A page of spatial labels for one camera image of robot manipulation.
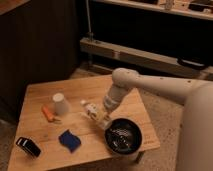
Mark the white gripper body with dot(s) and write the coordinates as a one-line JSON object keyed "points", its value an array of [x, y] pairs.
{"points": [[109, 104]]}

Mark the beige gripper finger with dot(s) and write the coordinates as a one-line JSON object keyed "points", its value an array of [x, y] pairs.
{"points": [[105, 117]]}

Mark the white bottle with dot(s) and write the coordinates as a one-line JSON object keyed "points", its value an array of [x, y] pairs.
{"points": [[94, 112]]}

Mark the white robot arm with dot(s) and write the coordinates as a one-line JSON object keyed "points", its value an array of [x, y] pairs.
{"points": [[195, 150]]}

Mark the black ceramic bowl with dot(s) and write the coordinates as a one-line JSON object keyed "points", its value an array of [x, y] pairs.
{"points": [[123, 136]]}

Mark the blue sponge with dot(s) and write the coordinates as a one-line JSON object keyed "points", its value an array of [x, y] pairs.
{"points": [[69, 140]]}

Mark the wooden table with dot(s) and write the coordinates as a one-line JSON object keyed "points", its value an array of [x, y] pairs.
{"points": [[33, 125]]}

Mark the white paper cup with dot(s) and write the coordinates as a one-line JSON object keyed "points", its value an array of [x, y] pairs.
{"points": [[61, 105]]}

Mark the lower wooden shelf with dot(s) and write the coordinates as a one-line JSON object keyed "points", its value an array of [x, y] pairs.
{"points": [[143, 58]]}

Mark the wooden shelf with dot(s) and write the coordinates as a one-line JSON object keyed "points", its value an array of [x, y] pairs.
{"points": [[175, 7], [143, 58]]}

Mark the orange marker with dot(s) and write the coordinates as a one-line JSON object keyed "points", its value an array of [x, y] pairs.
{"points": [[49, 115]]}

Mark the metal pole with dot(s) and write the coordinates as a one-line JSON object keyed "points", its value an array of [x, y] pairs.
{"points": [[90, 32]]}

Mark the upper wooden shelf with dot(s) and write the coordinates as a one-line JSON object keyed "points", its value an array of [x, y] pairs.
{"points": [[175, 7]]}

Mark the black handle on shelf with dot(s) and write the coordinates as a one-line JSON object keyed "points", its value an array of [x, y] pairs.
{"points": [[192, 65]]}

